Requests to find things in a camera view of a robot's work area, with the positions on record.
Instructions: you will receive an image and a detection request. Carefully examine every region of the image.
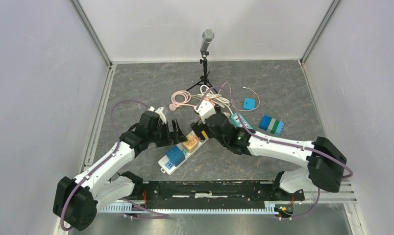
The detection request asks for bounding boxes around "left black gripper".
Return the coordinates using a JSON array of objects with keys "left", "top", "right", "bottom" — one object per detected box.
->
[{"left": 148, "top": 118, "right": 187, "bottom": 148}]

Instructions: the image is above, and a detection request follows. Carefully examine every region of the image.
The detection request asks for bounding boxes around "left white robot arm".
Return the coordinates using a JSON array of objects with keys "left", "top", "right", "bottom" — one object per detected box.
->
[{"left": 52, "top": 108, "right": 187, "bottom": 231}]

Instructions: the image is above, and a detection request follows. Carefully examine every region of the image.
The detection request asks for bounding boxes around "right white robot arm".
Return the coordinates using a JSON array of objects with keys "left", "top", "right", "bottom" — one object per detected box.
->
[{"left": 190, "top": 113, "right": 348, "bottom": 200}]

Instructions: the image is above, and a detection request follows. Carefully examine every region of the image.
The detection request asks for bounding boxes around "blue cube plug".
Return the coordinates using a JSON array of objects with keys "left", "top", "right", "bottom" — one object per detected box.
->
[{"left": 166, "top": 146, "right": 185, "bottom": 166}]

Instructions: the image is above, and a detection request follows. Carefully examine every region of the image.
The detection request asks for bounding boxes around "beige cube plug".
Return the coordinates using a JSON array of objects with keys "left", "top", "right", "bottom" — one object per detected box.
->
[{"left": 181, "top": 133, "right": 199, "bottom": 153}]

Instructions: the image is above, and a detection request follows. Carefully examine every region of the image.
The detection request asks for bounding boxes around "teal power strip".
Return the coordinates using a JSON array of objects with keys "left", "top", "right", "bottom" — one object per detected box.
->
[{"left": 229, "top": 113, "right": 254, "bottom": 132}]

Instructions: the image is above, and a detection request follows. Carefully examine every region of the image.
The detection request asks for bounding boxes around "white power strip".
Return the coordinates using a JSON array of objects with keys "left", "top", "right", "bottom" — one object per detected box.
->
[{"left": 158, "top": 140, "right": 207, "bottom": 175}]

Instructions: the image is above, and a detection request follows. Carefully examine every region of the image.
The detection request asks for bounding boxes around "blue green toy block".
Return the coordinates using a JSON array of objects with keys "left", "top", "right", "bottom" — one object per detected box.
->
[{"left": 259, "top": 115, "right": 284, "bottom": 136}]

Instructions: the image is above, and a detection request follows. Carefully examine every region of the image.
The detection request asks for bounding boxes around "black tripod stand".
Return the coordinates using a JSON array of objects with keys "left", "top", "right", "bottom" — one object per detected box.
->
[{"left": 186, "top": 51, "right": 213, "bottom": 91}]

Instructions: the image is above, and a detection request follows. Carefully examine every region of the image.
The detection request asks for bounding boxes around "silver microphone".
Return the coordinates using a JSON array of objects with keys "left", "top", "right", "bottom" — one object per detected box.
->
[{"left": 200, "top": 29, "right": 215, "bottom": 53}]

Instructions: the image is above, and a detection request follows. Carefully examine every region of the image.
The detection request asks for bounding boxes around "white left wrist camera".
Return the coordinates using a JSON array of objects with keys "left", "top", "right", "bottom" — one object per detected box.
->
[{"left": 148, "top": 106, "right": 167, "bottom": 124}]

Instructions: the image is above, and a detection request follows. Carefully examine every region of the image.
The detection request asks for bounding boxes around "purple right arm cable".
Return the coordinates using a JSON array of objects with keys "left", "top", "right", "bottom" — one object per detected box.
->
[{"left": 197, "top": 86, "right": 353, "bottom": 219}]

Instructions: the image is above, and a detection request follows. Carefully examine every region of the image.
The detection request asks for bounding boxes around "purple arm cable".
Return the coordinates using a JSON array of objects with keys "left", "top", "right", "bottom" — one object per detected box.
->
[
  {"left": 197, "top": 86, "right": 353, "bottom": 219},
  {"left": 59, "top": 99, "right": 150, "bottom": 232}
]

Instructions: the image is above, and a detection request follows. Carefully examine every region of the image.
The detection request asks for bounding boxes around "white coiled cable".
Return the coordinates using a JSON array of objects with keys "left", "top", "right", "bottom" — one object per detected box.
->
[{"left": 197, "top": 85, "right": 233, "bottom": 114}]

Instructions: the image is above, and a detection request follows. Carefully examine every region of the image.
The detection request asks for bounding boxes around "pink coiled cable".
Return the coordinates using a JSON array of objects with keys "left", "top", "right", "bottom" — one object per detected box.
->
[{"left": 169, "top": 90, "right": 199, "bottom": 112}]

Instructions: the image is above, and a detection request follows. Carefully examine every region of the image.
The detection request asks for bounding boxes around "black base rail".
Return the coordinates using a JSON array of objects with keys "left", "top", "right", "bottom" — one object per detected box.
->
[{"left": 128, "top": 180, "right": 305, "bottom": 210}]

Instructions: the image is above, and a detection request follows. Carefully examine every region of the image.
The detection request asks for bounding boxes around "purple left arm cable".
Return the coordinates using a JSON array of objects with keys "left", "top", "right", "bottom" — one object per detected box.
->
[{"left": 59, "top": 99, "right": 150, "bottom": 232}]

